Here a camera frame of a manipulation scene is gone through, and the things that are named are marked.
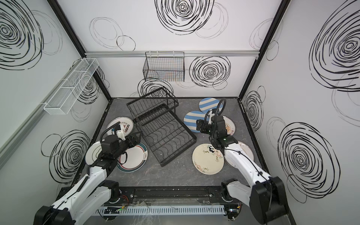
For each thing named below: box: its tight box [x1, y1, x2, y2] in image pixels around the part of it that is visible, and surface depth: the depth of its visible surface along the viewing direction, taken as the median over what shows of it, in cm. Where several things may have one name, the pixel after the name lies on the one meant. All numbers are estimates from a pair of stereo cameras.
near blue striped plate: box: [183, 110, 206, 133], surface depth 111 cm
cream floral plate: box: [192, 142, 225, 175], surface depth 87 cm
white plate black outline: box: [85, 141, 103, 165], surface depth 91 cm
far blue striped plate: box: [198, 97, 224, 114], surface depth 118 cm
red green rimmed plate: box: [116, 142, 149, 173], surface depth 84 cm
